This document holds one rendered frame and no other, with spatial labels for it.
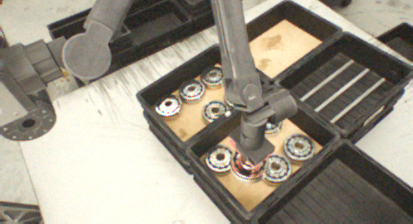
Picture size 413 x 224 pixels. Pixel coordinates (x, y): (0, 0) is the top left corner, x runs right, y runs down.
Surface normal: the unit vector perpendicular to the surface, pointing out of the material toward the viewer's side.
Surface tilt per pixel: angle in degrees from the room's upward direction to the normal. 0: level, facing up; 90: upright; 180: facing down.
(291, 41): 0
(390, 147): 0
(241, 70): 48
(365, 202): 0
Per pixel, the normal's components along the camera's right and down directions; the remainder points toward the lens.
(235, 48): 0.27, 0.03
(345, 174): -0.08, -0.60
